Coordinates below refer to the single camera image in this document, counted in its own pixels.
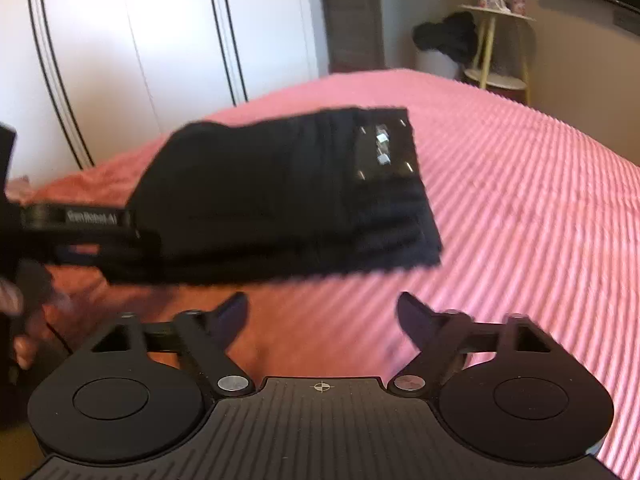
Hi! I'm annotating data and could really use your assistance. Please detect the black pants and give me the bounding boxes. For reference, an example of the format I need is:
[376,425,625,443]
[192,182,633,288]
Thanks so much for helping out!
[99,107,442,285]

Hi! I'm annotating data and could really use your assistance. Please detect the person's left hand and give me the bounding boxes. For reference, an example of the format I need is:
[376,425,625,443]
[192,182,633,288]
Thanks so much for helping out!
[0,278,76,371]

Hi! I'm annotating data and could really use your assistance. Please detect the pink ribbed bedspread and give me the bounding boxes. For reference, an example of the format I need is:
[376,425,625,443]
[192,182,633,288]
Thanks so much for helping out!
[35,70,639,479]

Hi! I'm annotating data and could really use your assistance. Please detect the white wardrobe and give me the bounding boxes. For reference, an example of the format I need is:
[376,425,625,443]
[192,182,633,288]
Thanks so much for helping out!
[1,0,321,184]

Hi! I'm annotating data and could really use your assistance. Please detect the white round side table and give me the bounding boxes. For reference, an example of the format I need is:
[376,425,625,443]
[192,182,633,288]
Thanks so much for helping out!
[459,4,535,105]

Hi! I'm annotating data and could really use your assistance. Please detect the white pouf seat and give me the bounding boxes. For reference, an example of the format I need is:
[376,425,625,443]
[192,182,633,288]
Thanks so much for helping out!
[416,50,463,80]

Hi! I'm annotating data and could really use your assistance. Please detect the black clothes pile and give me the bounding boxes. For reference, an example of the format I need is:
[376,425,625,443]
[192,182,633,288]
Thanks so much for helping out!
[412,11,478,64]

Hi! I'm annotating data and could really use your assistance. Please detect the small pink cup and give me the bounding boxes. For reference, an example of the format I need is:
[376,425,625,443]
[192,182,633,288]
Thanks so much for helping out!
[511,0,526,16]

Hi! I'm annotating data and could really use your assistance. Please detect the dark wooden door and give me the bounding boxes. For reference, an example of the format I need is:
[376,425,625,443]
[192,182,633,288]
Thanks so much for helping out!
[322,0,384,74]

